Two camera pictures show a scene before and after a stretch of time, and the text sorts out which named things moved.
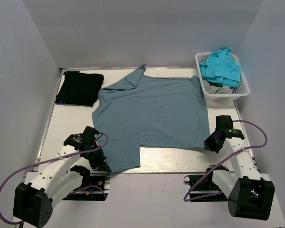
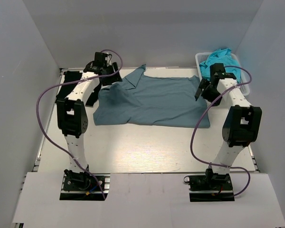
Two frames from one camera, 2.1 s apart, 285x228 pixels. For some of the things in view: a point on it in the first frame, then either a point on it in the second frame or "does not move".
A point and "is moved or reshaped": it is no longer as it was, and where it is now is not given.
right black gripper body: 212,143 to 210,93
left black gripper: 104,166 to 114,78
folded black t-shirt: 79,89 does not move
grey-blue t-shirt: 142,111 is moved or reshaped
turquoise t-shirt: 220,67 does not move
